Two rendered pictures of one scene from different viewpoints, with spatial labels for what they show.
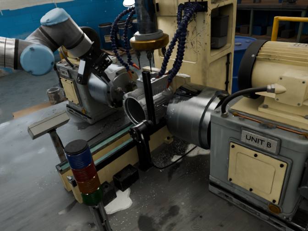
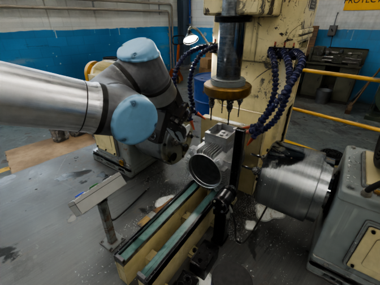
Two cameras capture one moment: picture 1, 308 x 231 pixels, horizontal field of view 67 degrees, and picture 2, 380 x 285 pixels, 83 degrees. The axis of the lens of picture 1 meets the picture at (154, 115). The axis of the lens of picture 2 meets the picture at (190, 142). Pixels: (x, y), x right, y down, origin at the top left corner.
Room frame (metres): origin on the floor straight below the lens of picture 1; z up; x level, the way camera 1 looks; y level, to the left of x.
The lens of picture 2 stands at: (0.33, 0.31, 1.55)
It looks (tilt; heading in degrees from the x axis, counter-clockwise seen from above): 30 degrees down; 347
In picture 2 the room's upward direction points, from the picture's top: straight up
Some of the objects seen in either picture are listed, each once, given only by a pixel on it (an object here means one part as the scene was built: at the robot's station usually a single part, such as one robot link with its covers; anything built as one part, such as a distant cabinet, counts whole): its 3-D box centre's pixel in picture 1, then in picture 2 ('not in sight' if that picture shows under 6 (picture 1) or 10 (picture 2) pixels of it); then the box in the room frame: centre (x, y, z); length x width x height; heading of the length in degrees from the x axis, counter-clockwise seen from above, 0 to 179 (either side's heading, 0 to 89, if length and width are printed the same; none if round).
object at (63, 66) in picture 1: (90, 85); (126, 130); (1.51, 0.41, 0.99); 0.35 x 0.31 x 0.37; 42
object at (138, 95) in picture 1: (149, 103); (215, 160); (1.06, 0.02, 1.01); 0.20 x 0.19 x 0.19; 132
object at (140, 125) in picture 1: (175, 130); (250, 193); (0.93, -0.09, 0.92); 0.45 x 0.13 x 0.24; 132
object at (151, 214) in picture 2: not in sight; (158, 211); (1.03, 0.29, 0.80); 0.21 x 0.05 x 0.01; 128
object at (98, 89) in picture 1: (109, 84); (156, 132); (1.33, 0.24, 1.04); 0.37 x 0.25 x 0.25; 42
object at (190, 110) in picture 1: (206, 117); (299, 182); (0.83, -0.22, 1.04); 0.41 x 0.25 x 0.25; 42
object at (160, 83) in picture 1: (152, 84); (221, 137); (1.09, -0.01, 1.11); 0.12 x 0.11 x 0.07; 132
